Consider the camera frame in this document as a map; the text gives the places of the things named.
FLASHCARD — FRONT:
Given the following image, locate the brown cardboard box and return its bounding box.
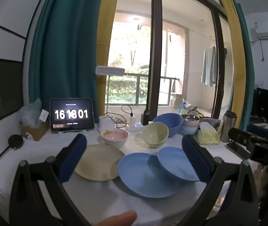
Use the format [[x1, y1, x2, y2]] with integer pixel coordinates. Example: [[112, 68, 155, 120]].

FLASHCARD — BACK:
[[19, 120, 50, 142]]

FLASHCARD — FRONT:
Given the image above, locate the beige plate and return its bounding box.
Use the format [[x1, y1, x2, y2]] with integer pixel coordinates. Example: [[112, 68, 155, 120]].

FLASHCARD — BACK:
[[74, 144, 125, 182]]

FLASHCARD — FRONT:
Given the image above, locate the small blue plate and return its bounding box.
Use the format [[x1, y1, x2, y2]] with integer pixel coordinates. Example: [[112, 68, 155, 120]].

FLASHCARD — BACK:
[[158, 147, 201, 183]]

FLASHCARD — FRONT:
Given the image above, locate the strawberry print bowl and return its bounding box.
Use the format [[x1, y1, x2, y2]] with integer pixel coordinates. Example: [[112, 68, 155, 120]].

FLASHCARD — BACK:
[[100, 128, 128, 149]]

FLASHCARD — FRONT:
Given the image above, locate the white power strip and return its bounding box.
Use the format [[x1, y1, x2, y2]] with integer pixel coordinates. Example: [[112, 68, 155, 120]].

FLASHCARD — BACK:
[[126, 122, 144, 132]]

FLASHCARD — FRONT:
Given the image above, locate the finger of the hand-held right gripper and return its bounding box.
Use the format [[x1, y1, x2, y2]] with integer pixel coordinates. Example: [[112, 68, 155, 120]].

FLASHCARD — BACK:
[[228, 128, 268, 146], [246, 124, 268, 138]]

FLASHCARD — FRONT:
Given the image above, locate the hanging pale blue garment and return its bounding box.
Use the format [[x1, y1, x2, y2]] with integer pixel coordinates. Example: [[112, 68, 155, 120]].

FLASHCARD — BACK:
[[200, 46, 217, 87]]

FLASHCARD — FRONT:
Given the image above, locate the black flat device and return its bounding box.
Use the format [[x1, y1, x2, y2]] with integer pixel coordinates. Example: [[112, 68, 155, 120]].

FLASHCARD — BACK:
[[227, 140, 252, 160]]

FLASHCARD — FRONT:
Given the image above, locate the yellow tissue packet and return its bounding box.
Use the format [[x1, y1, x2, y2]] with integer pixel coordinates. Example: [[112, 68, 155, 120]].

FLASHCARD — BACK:
[[196, 122, 220, 145]]

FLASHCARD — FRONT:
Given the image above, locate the pink steel-lined bowl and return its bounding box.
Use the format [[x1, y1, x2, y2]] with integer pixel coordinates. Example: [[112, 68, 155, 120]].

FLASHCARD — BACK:
[[182, 114, 200, 128]]

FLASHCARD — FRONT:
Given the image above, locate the balcony railing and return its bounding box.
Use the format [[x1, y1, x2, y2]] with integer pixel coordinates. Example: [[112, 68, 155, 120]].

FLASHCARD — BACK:
[[106, 73, 179, 105]]

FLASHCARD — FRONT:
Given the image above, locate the black charger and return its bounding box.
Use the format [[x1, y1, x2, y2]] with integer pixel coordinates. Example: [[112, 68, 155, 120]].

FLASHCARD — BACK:
[[141, 109, 150, 126]]

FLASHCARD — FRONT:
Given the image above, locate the teal curtain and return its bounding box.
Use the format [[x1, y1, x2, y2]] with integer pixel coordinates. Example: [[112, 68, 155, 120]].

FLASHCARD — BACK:
[[28, 0, 106, 123], [230, 0, 255, 129]]

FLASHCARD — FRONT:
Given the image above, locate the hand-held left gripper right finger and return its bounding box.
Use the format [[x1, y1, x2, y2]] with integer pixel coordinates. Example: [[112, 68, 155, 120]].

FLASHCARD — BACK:
[[179, 135, 259, 226]]

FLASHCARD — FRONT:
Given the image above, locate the light blue bowl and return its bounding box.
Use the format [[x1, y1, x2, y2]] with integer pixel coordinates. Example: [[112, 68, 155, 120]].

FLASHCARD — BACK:
[[180, 125, 199, 136]]

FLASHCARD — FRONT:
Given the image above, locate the open black case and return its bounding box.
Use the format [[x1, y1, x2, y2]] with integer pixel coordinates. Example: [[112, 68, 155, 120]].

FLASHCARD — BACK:
[[249, 88, 268, 124]]

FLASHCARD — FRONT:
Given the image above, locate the white desk lamp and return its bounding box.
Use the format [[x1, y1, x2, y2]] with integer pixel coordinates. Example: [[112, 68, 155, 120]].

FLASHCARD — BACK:
[[95, 66, 125, 134]]

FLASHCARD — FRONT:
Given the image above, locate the steel thermos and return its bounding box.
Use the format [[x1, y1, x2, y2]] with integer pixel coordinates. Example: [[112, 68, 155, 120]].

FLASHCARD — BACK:
[[220, 110, 237, 143]]

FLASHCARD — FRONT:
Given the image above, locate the yellow curtain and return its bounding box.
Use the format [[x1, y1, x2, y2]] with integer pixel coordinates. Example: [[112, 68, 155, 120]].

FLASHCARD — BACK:
[[96, 0, 121, 124], [215, 0, 247, 123]]

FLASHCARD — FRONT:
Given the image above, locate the balcony cardboard box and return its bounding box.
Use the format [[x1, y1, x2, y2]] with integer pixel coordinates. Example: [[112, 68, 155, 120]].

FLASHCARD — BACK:
[[169, 93, 184, 109]]

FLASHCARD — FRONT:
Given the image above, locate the blue plastic bag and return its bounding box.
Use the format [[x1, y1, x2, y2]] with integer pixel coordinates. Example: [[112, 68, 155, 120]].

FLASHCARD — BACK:
[[179, 101, 191, 116]]

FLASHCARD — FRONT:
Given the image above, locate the large blue plate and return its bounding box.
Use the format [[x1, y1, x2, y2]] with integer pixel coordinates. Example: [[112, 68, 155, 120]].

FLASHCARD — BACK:
[[118, 153, 197, 198]]

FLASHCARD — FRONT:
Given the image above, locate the black lamp cable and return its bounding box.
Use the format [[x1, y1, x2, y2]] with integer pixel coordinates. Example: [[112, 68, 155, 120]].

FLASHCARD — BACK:
[[104, 114, 127, 125]]

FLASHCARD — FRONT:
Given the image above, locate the black round device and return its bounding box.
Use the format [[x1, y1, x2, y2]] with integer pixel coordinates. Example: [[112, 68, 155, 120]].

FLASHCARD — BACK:
[[8, 134, 24, 149]]

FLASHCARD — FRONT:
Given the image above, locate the dark sliding door frame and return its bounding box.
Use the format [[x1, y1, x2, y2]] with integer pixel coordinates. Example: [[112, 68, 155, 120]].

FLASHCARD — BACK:
[[146, 0, 163, 125]]

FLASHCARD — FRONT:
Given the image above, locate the cardboard box with plastic bag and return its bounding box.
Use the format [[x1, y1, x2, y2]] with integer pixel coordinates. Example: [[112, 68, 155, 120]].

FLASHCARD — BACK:
[[19, 98, 43, 126]]

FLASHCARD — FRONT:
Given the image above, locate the large blue bowl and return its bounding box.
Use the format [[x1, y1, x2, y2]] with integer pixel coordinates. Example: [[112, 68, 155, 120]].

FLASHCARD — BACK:
[[152, 113, 184, 138]]

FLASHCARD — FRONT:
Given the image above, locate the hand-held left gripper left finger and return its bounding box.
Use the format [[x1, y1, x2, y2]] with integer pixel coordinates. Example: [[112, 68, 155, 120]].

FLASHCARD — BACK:
[[9, 134, 94, 226]]

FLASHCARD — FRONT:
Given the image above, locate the person's left hand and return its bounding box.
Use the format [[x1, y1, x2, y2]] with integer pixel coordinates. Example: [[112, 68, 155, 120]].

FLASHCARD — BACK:
[[94, 211, 138, 226]]

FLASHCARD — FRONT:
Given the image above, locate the long black cable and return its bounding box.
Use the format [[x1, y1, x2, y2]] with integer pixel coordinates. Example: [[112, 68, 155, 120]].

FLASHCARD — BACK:
[[186, 109, 206, 118]]

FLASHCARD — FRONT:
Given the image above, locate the black tablet with clock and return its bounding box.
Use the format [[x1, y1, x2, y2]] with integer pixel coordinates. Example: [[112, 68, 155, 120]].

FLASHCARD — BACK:
[[49, 98, 95, 133]]

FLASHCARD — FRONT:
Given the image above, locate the black looped charger cable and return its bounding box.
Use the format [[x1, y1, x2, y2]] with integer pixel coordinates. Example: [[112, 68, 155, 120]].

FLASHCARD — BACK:
[[121, 104, 133, 117]]

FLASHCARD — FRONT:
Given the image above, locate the pale green bowl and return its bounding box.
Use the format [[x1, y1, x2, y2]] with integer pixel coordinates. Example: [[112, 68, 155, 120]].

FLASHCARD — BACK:
[[142, 123, 170, 148]]

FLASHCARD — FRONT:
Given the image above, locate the grey cloth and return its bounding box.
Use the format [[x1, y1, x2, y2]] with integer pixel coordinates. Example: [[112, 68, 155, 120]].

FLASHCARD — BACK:
[[200, 117, 221, 129]]

